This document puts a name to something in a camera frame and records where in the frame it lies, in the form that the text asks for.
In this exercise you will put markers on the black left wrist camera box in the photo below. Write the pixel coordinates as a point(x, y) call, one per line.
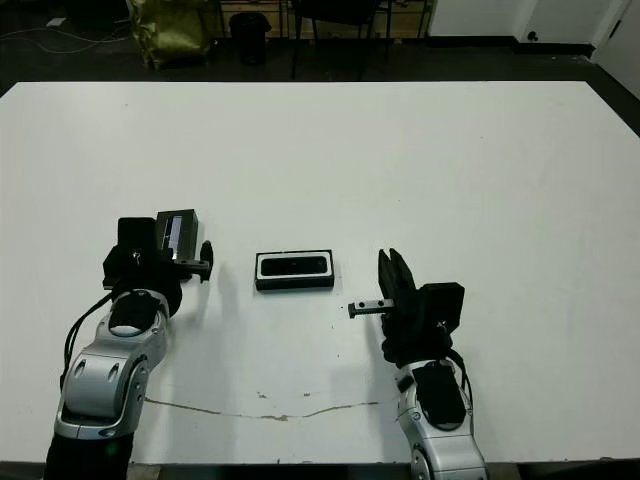
point(136, 234)

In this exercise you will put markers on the black box base white insert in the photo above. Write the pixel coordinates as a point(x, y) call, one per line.
point(294, 285)

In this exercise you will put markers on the black trash bin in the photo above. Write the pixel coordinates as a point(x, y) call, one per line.
point(249, 37)

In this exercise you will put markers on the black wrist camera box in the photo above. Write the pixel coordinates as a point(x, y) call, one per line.
point(442, 305)
point(136, 234)

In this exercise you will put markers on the small white floor adapter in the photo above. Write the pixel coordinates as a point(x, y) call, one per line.
point(56, 22)

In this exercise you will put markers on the yellow-green sack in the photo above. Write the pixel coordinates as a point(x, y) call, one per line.
point(167, 32)

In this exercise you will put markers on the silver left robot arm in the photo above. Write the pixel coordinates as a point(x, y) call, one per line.
point(110, 365)

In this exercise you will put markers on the black printed box lid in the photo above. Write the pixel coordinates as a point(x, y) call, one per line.
point(180, 235)

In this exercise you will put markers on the black chair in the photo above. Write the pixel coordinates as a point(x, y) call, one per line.
point(340, 15)

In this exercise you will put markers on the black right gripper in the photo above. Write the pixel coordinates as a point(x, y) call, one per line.
point(410, 330)

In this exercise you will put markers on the black wall knob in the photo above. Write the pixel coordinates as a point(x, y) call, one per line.
point(533, 35)

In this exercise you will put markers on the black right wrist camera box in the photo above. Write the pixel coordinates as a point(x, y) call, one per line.
point(442, 305)

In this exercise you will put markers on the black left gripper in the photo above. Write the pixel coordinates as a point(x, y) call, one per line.
point(145, 275)

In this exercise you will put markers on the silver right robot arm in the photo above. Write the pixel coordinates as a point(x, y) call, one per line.
point(440, 430)

